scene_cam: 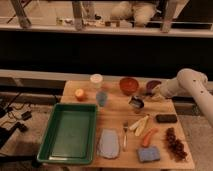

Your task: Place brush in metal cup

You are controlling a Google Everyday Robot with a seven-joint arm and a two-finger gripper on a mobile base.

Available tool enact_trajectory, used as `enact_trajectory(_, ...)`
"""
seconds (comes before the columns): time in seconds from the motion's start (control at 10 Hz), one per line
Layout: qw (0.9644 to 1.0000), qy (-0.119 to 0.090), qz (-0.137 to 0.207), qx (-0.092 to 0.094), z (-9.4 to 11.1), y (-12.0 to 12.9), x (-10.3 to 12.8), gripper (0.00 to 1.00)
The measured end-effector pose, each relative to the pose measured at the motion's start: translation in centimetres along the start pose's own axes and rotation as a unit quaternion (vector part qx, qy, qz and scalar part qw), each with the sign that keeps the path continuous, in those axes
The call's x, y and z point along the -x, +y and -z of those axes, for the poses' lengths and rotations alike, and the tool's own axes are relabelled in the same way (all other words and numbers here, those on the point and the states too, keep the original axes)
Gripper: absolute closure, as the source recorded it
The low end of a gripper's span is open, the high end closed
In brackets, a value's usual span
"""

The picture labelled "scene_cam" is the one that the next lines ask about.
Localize metal cup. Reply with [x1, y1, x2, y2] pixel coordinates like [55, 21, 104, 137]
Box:
[129, 96, 144, 113]

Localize purple bowl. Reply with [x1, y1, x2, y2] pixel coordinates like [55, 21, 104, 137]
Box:
[146, 80, 160, 94]

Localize grey-blue cloth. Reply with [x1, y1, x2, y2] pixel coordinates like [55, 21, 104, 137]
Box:
[97, 129, 120, 159]

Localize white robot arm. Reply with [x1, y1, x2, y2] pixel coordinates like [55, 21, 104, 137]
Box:
[152, 68, 213, 127]

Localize orange carrot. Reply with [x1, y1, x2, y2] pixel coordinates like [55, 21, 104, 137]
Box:
[142, 128, 158, 147]

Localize red-brown bowl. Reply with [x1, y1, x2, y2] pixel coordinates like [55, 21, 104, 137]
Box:
[119, 77, 139, 95]

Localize green plastic tray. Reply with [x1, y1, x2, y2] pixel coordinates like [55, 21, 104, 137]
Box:
[37, 103, 97, 165]

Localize blue sponge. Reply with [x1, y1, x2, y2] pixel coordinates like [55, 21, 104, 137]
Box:
[137, 146, 160, 162]

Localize white plastic cup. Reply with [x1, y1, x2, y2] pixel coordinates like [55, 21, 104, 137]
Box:
[90, 74, 103, 88]

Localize orange fruit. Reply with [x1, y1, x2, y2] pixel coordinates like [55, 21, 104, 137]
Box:
[75, 89, 87, 101]

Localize bunch of dark grapes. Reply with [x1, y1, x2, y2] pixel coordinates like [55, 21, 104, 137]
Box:
[166, 127, 187, 161]

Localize black cables and adapters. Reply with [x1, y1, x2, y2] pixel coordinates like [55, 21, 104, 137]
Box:
[0, 93, 34, 148]

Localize blue plastic cup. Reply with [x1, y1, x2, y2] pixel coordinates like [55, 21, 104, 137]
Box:
[96, 91, 107, 107]

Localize person in white clothing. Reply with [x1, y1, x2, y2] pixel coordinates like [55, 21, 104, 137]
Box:
[110, 0, 158, 27]

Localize black rectangular block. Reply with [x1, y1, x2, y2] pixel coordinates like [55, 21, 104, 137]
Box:
[156, 114, 177, 123]

